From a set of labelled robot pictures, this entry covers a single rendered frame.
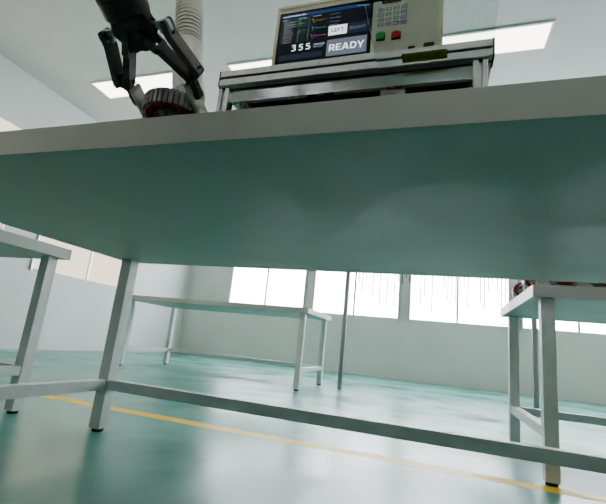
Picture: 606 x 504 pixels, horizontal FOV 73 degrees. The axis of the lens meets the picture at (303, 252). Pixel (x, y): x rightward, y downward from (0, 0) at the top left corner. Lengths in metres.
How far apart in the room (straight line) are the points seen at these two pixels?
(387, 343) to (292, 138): 6.68
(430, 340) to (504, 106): 6.66
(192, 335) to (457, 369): 4.88
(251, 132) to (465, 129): 0.29
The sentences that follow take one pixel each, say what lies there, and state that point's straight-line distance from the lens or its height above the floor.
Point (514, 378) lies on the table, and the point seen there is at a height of 0.35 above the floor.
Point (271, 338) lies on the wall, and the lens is 7.70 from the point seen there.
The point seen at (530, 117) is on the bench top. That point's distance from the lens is 0.56.
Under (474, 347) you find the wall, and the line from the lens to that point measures 7.16.
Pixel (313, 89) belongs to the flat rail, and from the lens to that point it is 1.07.
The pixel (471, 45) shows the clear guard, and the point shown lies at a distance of 1.02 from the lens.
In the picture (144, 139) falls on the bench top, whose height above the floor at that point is 0.71.
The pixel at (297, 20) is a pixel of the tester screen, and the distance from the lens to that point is 1.27.
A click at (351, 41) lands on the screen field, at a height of 1.18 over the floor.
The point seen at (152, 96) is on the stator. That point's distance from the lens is 0.83.
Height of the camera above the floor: 0.42
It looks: 13 degrees up
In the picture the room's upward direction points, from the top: 6 degrees clockwise
